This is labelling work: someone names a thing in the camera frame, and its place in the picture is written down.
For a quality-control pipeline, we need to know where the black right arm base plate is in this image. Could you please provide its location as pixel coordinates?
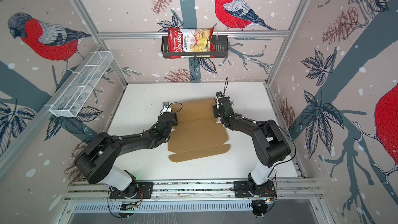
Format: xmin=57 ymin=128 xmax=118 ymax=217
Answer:
xmin=233 ymin=180 xmax=277 ymax=198

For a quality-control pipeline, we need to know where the red cassava chips bag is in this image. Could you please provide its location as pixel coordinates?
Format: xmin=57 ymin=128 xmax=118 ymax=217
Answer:
xmin=167 ymin=28 xmax=214 ymax=59

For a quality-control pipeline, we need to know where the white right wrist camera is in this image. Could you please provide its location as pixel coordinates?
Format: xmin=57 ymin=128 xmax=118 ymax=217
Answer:
xmin=216 ymin=91 xmax=223 ymax=101

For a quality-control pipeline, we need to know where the aluminium front rail frame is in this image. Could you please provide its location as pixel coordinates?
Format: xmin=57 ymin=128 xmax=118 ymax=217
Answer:
xmin=61 ymin=177 xmax=322 ymax=218

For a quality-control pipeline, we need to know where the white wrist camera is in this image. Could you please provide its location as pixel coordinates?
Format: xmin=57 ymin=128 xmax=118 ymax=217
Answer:
xmin=160 ymin=102 xmax=172 ymax=115
xmin=216 ymin=91 xmax=223 ymax=101

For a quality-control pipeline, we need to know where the brown cardboard paper box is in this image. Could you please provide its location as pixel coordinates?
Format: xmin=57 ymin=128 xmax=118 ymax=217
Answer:
xmin=168 ymin=99 xmax=231 ymax=163

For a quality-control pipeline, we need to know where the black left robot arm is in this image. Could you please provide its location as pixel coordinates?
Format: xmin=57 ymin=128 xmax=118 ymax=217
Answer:
xmin=75 ymin=112 xmax=178 ymax=191

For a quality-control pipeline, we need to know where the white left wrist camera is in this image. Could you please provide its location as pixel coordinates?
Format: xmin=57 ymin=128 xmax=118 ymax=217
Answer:
xmin=160 ymin=102 xmax=172 ymax=115

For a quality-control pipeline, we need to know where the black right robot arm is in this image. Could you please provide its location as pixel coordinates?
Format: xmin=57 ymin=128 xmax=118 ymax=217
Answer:
xmin=212 ymin=92 xmax=291 ymax=187

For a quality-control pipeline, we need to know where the white mesh wall shelf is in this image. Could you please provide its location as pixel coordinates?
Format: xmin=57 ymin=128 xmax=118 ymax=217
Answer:
xmin=49 ymin=51 xmax=114 ymax=117

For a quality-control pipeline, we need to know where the black wire wall basket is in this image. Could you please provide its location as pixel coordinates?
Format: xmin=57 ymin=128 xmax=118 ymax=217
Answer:
xmin=161 ymin=35 xmax=229 ymax=59

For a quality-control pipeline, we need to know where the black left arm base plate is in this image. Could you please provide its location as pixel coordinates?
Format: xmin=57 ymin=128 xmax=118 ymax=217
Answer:
xmin=109 ymin=181 xmax=154 ymax=200

